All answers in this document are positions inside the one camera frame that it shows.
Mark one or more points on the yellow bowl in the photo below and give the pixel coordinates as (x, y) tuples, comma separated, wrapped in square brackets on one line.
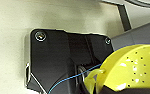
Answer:
[(131, 70)]

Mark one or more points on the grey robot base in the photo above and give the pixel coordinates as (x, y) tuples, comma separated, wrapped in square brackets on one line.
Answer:
[(134, 33)]

